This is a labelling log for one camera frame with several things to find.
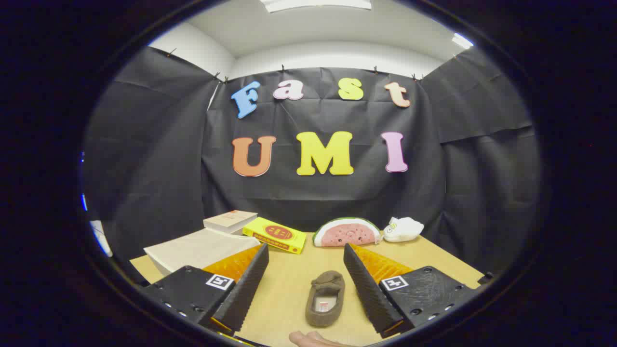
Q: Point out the white plush toy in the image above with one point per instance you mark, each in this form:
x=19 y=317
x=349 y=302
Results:
x=405 y=229

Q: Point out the watermelon plush toy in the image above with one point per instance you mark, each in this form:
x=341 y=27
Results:
x=344 y=233

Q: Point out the beige book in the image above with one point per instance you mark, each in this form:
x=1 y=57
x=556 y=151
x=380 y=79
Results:
x=229 y=219

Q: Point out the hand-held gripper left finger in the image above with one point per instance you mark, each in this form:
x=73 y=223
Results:
x=246 y=289

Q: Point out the cream fabric storage box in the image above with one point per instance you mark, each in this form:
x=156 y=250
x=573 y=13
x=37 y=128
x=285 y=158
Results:
x=193 y=248

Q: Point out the ceiling light panel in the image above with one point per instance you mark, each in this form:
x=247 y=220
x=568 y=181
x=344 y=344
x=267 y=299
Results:
x=462 y=41
x=313 y=4

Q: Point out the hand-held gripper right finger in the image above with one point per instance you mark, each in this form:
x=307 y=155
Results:
x=371 y=289

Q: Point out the brown fuzzy shoe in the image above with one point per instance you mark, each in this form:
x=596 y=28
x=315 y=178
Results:
x=332 y=282

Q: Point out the black table clamp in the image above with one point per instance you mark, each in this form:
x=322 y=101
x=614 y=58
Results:
x=486 y=278

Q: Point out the black backdrop cloth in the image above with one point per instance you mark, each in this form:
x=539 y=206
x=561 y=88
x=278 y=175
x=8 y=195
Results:
x=318 y=202

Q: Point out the yellow book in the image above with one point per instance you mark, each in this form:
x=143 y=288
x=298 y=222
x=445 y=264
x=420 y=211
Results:
x=258 y=227

